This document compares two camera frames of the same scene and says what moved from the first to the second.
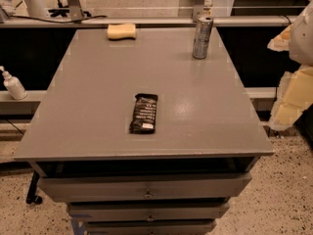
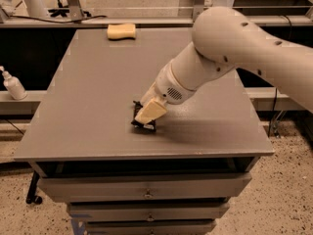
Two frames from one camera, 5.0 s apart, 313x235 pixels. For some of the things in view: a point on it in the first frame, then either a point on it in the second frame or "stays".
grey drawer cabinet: x=178 y=180 stays
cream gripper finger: x=294 y=95 → x=151 y=112
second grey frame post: x=199 y=2 stays
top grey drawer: x=101 y=186 stays
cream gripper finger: x=282 y=41 → x=150 y=95
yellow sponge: x=116 y=31 stays
